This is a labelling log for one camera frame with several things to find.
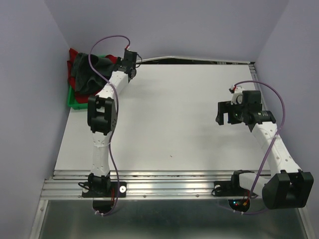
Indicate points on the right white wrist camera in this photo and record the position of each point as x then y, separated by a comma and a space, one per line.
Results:
237, 95

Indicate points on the dark grey dotted skirt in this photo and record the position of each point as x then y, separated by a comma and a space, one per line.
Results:
87, 81

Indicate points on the white back wall trim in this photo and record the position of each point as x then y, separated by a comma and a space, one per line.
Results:
188, 61

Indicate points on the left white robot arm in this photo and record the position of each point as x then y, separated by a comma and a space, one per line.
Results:
103, 109

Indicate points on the green plastic bin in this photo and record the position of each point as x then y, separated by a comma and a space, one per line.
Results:
86, 77

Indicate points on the red skirt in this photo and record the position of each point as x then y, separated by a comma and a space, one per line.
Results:
74, 98

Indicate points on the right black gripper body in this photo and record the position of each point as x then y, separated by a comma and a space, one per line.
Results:
236, 114

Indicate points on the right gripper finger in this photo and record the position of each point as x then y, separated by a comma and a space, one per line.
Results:
224, 107
220, 116

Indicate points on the aluminium rail frame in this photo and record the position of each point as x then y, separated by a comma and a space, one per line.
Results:
158, 205

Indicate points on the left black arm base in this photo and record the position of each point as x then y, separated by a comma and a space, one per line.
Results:
100, 190

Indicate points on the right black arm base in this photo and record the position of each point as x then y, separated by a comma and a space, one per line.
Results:
228, 189

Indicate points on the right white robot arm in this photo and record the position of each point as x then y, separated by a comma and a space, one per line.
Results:
289, 186

